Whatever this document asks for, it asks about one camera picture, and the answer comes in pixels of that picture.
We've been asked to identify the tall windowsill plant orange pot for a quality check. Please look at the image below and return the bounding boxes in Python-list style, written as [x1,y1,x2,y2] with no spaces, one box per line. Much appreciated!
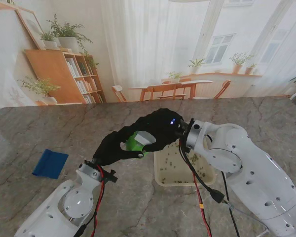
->
[229,52,252,74]

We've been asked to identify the red black right arm cable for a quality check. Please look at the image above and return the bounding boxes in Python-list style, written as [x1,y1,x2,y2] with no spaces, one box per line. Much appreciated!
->
[177,140,241,237]

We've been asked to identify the small table plant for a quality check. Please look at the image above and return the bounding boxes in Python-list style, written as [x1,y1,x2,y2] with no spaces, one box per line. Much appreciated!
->
[166,71,183,83]

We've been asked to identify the red black left arm cable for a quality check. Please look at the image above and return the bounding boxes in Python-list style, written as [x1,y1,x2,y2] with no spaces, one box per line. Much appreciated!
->
[75,164,107,237]

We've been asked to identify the wooden bookshelf with books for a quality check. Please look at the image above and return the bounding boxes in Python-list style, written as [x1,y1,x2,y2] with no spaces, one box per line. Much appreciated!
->
[24,48,107,104]

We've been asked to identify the broad leaf windowsill plant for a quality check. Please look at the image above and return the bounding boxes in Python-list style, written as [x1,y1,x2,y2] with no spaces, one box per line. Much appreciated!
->
[187,58,205,75]

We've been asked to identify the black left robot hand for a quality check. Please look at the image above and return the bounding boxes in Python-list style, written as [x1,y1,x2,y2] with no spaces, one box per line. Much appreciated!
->
[92,124,151,166]

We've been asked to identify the white wooden dining table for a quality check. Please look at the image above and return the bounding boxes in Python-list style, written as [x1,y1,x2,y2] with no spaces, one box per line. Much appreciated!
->
[128,79,213,102]

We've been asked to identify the red black arm cable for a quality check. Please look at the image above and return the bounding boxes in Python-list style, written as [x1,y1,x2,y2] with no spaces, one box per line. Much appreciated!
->
[177,140,241,237]
[75,164,107,237]

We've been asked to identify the translucent plastic baking tray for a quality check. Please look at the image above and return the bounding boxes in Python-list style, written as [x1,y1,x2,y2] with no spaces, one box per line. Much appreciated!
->
[153,142,217,186]

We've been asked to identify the white seat wooden chair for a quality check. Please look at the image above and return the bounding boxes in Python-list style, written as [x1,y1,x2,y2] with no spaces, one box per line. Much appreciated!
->
[111,85,128,103]

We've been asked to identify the small windowsill plant orange pot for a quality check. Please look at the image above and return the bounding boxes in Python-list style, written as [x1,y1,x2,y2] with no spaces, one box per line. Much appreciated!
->
[245,63,259,76]

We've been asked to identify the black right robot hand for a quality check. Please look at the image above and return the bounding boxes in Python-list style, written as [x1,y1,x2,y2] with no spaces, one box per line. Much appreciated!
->
[135,108,189,153]

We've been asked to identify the small potted plant white pot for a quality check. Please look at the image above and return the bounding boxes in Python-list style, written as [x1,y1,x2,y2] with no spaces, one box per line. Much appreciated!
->
[39,31,60,50]

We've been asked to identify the white square jar lid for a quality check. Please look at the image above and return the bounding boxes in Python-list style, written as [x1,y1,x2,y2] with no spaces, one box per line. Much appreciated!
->
[135,131,156,144]

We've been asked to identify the wooden picture frame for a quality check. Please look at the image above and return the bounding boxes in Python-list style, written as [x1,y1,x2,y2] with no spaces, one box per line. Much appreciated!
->
[16,8,47,50]

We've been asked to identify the green square glass jar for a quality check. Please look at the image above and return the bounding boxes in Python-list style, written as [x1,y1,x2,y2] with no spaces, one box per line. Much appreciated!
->
[125,132,150,157]

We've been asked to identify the large potted plant white pot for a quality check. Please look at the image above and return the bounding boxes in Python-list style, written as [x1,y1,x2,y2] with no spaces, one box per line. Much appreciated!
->
[47,13,93,54]

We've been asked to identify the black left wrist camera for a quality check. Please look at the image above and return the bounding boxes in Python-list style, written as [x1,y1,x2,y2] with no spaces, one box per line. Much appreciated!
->
[104,169,118,183]

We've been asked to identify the wooden slat back chair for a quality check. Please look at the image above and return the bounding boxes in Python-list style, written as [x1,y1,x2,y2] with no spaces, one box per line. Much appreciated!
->
[140,83,183,102]

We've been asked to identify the scattered green beans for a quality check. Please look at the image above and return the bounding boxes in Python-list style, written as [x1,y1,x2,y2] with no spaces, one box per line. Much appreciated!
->
[159,144,207,185]

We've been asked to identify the leafy potted plant beside bookshelf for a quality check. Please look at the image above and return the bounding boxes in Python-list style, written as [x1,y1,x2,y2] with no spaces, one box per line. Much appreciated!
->
[17,76,62,106]

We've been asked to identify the blue plastic scraper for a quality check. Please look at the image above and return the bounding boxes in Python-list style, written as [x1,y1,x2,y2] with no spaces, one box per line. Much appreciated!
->
[31,149,69,179]

